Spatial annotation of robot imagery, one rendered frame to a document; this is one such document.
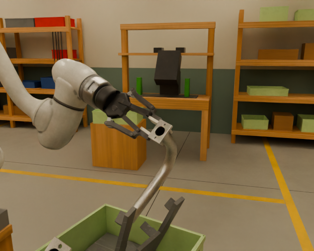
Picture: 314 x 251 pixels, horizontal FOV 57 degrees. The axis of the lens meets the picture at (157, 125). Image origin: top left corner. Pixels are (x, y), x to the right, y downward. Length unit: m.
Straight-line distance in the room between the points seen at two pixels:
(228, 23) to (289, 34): 1.06
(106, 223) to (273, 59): 4.36
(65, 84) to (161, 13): 5.01
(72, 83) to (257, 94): 4.45
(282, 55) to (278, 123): 1.11
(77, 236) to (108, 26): 5.33
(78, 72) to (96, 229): 0.60
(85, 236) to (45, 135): 0.41
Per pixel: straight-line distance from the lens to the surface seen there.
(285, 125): 5.34
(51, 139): 0.95
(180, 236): 1.05
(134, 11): 5.98
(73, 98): 0.90
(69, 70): 0.91
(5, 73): 1.02
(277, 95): 5.20
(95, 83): 0.85
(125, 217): 0.73
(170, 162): 0.82
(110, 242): 1.18
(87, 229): 1.14
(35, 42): 6.96
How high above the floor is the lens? 1.53
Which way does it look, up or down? 14 degrees down
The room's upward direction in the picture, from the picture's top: straight up
